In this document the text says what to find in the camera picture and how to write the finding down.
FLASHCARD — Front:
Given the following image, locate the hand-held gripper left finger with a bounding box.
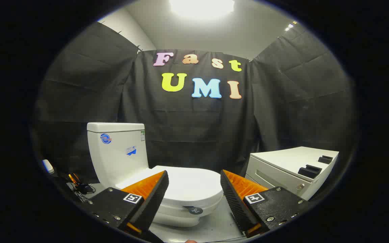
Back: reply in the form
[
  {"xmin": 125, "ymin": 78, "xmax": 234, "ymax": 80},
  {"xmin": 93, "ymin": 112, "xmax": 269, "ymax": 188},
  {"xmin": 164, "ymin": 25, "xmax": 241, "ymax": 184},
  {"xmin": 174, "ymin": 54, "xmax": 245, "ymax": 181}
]
[{"xmin": 86, "ymin": 170, "xmax": 170, "ymax": 242}]

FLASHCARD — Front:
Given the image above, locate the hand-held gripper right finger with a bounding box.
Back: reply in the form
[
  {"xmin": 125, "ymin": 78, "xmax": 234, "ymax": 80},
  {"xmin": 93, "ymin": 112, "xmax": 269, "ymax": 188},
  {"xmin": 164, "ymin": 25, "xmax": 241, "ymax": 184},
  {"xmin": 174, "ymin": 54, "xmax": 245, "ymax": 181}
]
[{"xmin": 220, "ymin": 169, "xmax": 309, "ymax": 238}]

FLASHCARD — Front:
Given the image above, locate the white toilet lid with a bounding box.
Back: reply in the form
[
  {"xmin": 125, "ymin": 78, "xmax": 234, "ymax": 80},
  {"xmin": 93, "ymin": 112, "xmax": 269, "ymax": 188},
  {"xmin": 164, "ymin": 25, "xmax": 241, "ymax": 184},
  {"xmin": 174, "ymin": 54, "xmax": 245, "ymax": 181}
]
[{"xmin": 116, "ymin": 165, "xmax": 224, "ymax": 207}]

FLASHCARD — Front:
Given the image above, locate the white ceramic toilet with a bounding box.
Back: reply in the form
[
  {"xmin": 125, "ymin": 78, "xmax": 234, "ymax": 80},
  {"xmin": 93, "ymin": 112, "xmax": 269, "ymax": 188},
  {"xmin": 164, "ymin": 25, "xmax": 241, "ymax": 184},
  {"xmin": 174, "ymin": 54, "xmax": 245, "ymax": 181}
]
[{"xmin": 86, "ymin": 122, "xmax": 224, "ymax": 227}]

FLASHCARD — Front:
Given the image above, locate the white drawer cabinet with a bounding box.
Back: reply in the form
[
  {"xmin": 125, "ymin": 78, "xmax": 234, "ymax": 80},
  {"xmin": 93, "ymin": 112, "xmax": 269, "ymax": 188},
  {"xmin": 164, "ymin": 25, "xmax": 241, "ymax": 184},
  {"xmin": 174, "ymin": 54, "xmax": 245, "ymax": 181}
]
[{"xmin": 245, "ymin": 146, "xmax": 339, "ymax": 201}]

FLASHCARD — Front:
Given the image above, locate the large black plastic holder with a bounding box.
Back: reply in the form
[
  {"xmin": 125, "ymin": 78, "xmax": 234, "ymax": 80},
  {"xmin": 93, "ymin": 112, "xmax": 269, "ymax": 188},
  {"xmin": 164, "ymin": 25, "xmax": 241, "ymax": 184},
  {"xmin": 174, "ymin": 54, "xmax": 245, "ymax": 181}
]
[{"xmin": 297, "ymin": 164, "xmax": 322, "ymax": 179}]

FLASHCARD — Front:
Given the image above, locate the black backdrop cloth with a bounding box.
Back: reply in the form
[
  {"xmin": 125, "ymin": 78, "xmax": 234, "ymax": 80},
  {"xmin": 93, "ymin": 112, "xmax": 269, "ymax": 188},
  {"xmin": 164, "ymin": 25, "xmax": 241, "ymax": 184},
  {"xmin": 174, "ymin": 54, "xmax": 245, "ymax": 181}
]
[{"xmin": 32, "ymin": 22, "xmax": 359, "ymax": 189}]

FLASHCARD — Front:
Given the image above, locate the small white device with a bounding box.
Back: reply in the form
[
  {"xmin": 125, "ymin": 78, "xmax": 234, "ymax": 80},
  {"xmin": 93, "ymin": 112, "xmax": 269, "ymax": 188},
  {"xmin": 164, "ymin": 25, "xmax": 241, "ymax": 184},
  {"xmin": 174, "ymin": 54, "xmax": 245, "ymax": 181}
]
[{"xmin": 42, "ymin": 159, "xmax": 55, "ymax": 174}]

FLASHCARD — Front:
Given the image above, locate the ceiling light panel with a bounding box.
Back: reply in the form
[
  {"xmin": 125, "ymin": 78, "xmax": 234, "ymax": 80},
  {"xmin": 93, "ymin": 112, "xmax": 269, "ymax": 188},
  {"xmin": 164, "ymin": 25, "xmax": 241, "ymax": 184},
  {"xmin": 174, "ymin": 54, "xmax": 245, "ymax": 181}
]
[{"xmin": 169, "ymin": 0, "xmax": 235, "ymax": 19}]

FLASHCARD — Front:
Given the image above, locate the orange black tool with cables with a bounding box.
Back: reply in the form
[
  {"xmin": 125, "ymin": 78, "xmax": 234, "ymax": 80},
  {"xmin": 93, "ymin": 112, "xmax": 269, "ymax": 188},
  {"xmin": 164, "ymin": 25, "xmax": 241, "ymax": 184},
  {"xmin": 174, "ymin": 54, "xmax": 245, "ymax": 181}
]
[{"xmin": 68, "ymin": 173, "xmax": 96, "ymax": 203}]

